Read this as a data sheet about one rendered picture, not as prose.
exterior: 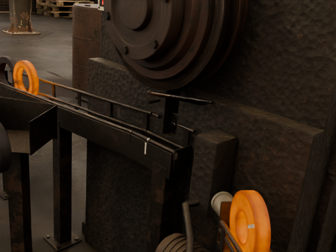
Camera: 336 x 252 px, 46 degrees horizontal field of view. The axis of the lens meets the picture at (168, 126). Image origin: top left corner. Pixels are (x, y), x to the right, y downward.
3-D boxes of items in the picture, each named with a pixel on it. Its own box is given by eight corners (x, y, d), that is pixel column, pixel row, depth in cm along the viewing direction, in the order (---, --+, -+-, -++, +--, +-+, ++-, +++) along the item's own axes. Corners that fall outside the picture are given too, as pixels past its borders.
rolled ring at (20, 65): (26, 108, 188) (33, 107, 191) (36, 80, 177) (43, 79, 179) (9, 81, 195) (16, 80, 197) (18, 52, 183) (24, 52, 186)
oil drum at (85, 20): (105, 80, 473) (107, 2, 443) (137, 93, 435) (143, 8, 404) (60, 86, 433) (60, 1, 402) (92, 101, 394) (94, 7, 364)
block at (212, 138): (208, 197, 125) (218, 126, 117) (228, 208, 120) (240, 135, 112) (185, 208, 118) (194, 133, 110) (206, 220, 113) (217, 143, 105)
